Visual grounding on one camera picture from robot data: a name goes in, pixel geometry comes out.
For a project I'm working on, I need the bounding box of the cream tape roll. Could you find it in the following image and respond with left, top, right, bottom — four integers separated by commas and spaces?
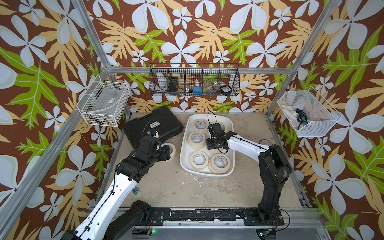
193, 119, 209, 135
190, 151, 209, 171
219, 122, 229, 133
208, 154, 231, 174
188, 131, 206, 151
162, 143, 176, 160

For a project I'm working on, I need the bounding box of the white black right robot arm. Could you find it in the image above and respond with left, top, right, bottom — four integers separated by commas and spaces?
206, 123, 292, 225

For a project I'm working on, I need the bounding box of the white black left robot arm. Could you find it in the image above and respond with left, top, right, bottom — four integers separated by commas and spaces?
61, 136, 175, 240

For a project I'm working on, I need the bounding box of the white plastic storage box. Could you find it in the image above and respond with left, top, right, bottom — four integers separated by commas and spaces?
180, 114, 235, 178

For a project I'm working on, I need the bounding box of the black plastic tool case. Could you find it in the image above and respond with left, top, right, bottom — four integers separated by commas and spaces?
123, 106, 184, 149

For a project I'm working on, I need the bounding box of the white mesh basket right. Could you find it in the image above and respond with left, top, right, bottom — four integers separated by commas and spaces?
278, 87, 342, 138

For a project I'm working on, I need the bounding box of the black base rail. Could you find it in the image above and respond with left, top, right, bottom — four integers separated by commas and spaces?
139, 207, 285, 227

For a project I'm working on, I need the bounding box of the white wire basket left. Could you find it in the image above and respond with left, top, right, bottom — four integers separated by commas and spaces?
78, 76, 130, 127

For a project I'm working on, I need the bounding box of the black wire basket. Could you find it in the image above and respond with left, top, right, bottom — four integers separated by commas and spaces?
147, 63, 240, 97

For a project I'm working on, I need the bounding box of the aluminium frame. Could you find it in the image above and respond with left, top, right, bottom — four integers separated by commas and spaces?
0, 0, 343, 240

